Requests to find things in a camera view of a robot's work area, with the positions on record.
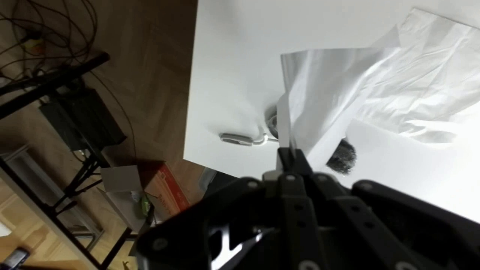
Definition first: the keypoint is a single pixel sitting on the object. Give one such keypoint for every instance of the dark crumpled object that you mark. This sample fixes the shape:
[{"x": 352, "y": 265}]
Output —
[{"x": 343, "y": 157}]

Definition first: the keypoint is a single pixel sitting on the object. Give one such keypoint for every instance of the silver flat object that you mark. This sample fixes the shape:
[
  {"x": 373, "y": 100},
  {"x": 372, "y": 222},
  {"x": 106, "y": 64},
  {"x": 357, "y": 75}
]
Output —
[{"x": 244, "y": 139}]

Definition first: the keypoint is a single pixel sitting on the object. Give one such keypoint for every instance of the black metal stand frame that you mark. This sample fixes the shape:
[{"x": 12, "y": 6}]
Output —
[{"x": 66, "y": 129}]

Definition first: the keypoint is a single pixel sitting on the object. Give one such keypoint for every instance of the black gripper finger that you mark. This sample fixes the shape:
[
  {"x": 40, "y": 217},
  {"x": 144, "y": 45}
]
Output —
[{"x": 289, "y": 162}]

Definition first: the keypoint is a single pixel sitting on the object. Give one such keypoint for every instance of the red and white box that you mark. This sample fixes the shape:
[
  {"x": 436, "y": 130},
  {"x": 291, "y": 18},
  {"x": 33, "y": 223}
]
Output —
[{"x": 135, "y": 187}]

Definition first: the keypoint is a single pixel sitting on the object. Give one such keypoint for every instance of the white tissue sheet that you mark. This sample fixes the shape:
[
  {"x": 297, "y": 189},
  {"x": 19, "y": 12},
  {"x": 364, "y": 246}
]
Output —
[{"x": 420, "y": 79}]

